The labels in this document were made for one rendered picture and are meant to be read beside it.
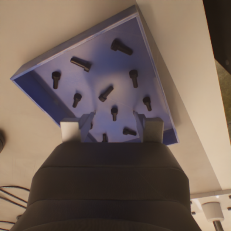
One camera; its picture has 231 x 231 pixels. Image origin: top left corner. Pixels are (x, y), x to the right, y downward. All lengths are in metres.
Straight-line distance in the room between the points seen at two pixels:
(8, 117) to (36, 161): 0.09
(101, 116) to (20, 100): 0.08
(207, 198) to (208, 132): 0.20
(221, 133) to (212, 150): 0.03
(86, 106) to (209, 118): 0.13
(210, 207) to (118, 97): 0.32
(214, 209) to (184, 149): 0.20
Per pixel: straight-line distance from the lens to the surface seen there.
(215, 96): 0.18
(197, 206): 0.43
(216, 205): 0.42
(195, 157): 0.26
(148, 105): 0.16
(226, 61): 0.34
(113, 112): 0.16
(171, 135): 0.19
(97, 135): 0.19
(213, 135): 0.23
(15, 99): 0.19
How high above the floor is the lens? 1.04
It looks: 46 degrees down
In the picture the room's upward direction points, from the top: 179 degrees counter-clockwise
